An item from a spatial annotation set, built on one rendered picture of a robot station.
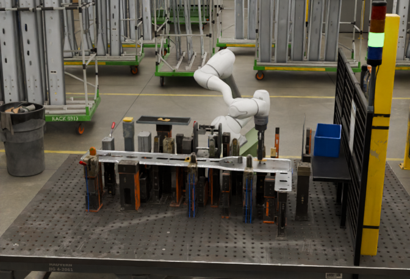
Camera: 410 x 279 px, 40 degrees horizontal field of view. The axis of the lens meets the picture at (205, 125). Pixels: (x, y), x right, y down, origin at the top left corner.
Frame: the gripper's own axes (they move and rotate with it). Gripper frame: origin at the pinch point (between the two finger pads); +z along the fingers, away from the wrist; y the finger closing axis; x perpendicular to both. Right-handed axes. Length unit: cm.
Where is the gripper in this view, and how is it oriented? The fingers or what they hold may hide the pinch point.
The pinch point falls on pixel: (260, 154)
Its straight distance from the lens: 362.3
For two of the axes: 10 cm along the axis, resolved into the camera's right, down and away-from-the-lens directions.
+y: -1.5, 3.0, -9.4
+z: 0.1, 9.5, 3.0
